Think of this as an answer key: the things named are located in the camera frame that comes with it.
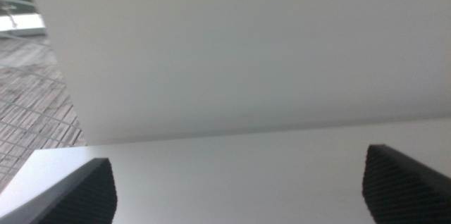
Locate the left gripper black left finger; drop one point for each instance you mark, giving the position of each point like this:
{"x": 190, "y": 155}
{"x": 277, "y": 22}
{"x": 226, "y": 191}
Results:
{"x": 84, "y": 199}

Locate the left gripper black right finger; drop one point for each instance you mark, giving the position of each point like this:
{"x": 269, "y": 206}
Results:
{"x": 405, "y": 188}

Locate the white ledge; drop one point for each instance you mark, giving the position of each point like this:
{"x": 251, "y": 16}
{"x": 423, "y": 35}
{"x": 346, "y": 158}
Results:
{"x": 24, "y": 25}

